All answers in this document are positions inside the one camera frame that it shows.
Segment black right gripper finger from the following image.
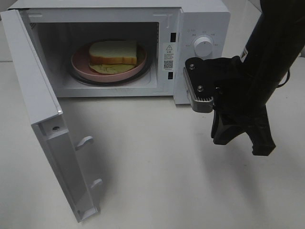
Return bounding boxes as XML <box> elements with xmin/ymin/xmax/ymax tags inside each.
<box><xmin>246</xmin><ymin>114</ymin><xmax>276</xmax><ymax>156</ymax></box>
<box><xmin>211</xmin><ymin>110</ymin><xmax>245</xmax><ymax>145</ymax></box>

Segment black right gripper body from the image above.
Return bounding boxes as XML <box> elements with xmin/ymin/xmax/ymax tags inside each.
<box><xmin>202</xmin><ymin>56</ymin><xmax>268</xmax><ymax>124</ymax></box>

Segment white bread slice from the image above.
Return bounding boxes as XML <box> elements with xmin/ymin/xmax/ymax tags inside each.
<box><xmin>89</xmin><ymin>41</ymin><xmax>137</xmax><ymax>65</ymax></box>

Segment pink round plate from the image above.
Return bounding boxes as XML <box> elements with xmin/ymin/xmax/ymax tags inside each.
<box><xmin>71</xmin><ymin>44</ymin><xmax>147</xmax><ymax>83</ymax></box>

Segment white microwave door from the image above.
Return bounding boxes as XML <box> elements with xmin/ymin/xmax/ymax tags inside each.
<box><xmin>1</xmin><ymin>10</ymin><xmax>102</xmax><ymax>222</ymax></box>

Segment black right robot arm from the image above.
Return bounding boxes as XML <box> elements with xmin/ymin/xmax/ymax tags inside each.
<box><xmin>202</xmin><ymin>0</ymin><xmax>305</xmax><ymax>156</ymax></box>

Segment upper white power knob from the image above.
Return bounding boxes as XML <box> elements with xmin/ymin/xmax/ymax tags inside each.
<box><xmin>193</xmin><ymin>35</ymin><xmax>214</xmax><ymax>57</ymax></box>

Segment white warning label sticker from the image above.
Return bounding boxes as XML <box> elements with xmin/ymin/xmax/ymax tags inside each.
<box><xmin>162</xmin><ymin>42</ymin><xmax>177</xmax><ymax>72</ymax></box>

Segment glass microwave turntable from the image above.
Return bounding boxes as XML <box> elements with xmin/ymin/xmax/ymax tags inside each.
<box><xmin>67</xmin><ymin>42</ymin><xmax>152</xmax><ymax>85</ymax></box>

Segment white microwave oven body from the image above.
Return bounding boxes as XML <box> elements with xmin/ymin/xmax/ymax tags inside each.
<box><xmin>6</xmin><ymin>0</ymin><xmax>230</xmax><ymax>104</ymax></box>

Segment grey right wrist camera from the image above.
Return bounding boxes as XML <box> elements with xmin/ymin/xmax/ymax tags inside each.
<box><xmin>183</xmin><ymin>57</ymin><xmax>214</xmax><ymax>113</ymax></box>

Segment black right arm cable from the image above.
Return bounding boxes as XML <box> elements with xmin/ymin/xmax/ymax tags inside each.
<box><xmin>276</xmin><ymin>66</ymin><xmax>290</xmax><ymax>88</ymax></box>

